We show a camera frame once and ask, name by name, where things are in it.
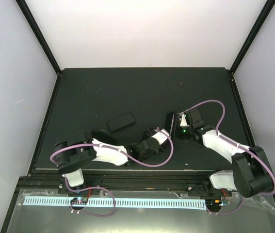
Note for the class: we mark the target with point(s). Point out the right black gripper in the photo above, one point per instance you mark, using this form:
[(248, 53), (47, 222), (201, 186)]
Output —
[(177, 134)]

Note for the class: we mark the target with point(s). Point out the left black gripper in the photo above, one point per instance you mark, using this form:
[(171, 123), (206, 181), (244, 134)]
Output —
[(148, 133)]

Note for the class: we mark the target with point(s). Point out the black smartphone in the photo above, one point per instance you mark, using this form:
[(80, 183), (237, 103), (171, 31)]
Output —
[(169, 122), (104, 137)]

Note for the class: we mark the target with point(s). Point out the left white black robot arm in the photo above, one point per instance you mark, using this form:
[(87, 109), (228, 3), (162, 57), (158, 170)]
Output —
[(69, 159)]

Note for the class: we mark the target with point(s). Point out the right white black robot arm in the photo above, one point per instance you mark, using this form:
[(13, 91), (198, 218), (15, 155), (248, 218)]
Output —
[(250, 174)]

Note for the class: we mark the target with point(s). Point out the black table mat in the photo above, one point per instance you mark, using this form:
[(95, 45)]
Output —
[(86, 98)]

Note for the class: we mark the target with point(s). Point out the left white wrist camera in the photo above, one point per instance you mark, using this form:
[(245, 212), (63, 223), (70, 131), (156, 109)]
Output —
[(161, 135)]

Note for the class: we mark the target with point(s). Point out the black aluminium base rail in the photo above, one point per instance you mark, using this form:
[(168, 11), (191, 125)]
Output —
[(192, 182)]

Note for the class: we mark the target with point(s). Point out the right black frame post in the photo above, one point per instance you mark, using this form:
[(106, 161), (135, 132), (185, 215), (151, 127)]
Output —
[(267, 8)]

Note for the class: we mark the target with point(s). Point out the black frame post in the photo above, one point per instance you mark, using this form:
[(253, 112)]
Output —
[(267, 8), (38, 34)]

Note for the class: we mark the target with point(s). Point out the light blue slotted cable duct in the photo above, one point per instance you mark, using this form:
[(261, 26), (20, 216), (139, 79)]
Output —
[(117, 202)]

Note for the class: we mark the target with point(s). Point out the left black frame post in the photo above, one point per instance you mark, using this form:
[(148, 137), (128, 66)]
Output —
[(38, 34)]

